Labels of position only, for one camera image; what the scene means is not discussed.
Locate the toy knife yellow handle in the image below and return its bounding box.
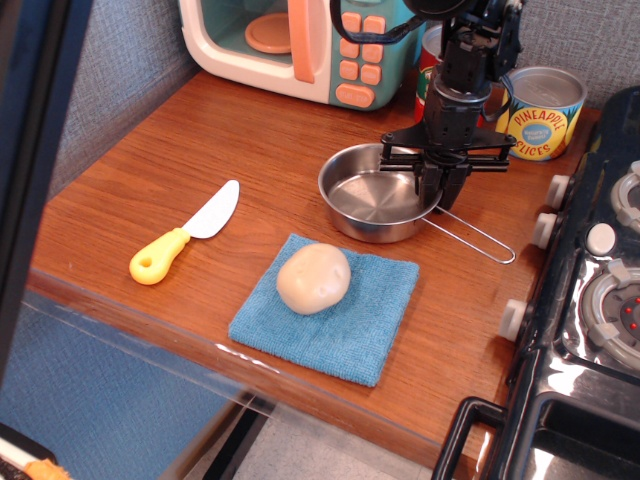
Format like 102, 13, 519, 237
129, 180, 240, 285

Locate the beige toy potato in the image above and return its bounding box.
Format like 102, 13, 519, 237
276, 243, 351, 315

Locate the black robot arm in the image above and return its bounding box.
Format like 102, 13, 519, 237
380, 1, 522, 210

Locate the tomato sauce can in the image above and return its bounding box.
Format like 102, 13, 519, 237
414, 25, 489, 122

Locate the pineapple slices can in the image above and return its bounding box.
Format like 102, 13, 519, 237
496, 66, 587, 161

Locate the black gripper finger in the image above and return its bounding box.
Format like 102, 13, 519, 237
416, 163, 444, 208
438, 166, 472, 210

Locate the small steel pot with handle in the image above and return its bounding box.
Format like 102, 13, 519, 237
318, 144, 516, 265

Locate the blue folded cloth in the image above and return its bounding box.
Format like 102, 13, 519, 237
228, 234, 420, 387

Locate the black toy stove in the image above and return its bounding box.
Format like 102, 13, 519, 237
433, 87, 639, 479

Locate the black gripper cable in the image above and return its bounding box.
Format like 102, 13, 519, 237
328, 0, 426, 47

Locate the teal toy microwave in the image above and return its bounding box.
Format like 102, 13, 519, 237
179, 1, 425, 111

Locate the orange fuzzy object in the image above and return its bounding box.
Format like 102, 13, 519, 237
24, 459, 71, 480

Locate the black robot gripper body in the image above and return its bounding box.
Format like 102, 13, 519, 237
380, 75, 515, 174

